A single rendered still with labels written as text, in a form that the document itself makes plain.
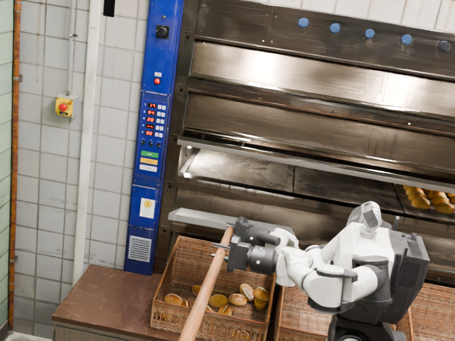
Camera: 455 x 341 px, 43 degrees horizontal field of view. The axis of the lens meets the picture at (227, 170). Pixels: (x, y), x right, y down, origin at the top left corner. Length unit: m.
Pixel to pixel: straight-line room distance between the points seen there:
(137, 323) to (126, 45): 1.35
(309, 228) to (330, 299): 1.39
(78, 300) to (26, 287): 0.65
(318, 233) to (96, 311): 1.18
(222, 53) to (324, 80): 0.51
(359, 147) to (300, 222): 0.50
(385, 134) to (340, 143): 0.22
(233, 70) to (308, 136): 0.49
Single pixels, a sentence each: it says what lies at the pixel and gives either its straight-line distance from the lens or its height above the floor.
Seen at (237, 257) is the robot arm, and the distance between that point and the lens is 1.93.
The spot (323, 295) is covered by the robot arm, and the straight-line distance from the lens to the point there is 1.69.
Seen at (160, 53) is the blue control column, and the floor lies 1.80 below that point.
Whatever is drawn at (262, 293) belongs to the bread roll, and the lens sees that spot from 3.04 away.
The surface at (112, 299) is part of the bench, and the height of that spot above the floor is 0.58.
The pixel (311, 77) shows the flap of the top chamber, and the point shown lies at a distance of 2.82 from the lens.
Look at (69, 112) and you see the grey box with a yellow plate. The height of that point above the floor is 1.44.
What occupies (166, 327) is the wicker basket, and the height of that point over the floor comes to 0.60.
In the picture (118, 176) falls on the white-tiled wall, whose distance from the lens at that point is 3.10.
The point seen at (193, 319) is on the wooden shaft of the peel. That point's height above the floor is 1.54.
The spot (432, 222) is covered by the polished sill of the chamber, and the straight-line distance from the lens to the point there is 3.09.
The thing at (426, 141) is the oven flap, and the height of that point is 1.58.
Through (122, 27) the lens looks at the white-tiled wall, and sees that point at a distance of 2.92.
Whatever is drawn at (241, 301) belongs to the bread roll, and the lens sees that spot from 3.06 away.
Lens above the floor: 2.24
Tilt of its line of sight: 19 degrees down
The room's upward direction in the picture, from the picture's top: 9 degrees clockwise
